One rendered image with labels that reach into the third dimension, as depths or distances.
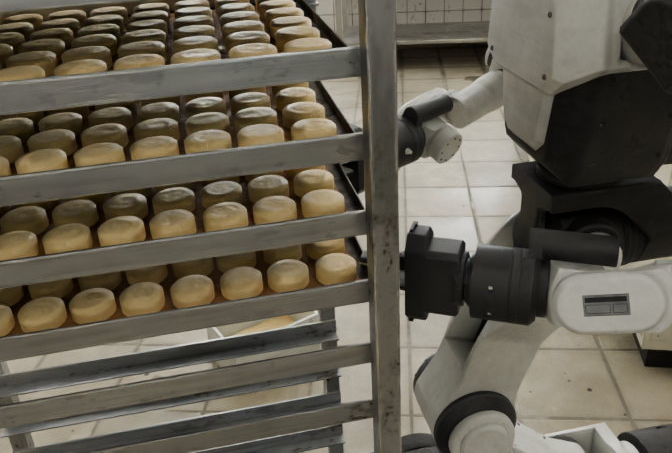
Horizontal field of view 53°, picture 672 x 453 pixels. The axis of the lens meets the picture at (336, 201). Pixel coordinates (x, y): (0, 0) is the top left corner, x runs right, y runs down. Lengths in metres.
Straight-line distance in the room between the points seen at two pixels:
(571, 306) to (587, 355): 1.53
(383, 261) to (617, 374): 1.58
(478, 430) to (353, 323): 1.24
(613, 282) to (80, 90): 0.56
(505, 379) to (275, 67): 0.71
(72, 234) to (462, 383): 0.66
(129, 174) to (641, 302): 0.53
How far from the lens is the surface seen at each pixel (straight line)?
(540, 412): 2.07
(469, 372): 1.14
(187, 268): 0.85
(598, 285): 0.76
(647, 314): 0.77
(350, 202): 0.81
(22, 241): 0.80
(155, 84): 0.66
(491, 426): 1.17
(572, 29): 0.87
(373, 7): 0.64
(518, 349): 1.15
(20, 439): 1.49
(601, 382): 2.21
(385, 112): 0.67
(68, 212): 0.84
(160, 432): 1.46
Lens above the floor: 1.40
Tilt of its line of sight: 26 degrees down
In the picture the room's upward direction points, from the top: 3 degrees counter-clockwise
